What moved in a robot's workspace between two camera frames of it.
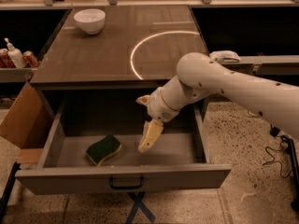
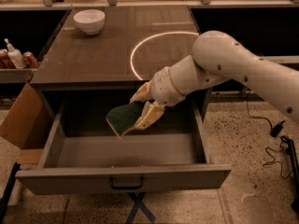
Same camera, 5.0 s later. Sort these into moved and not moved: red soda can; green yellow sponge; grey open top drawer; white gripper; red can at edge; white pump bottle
Moved: green yellow sponge; white gripper
Not moved: red can at edge; red soda can; white pump bottle; grey open top drawer
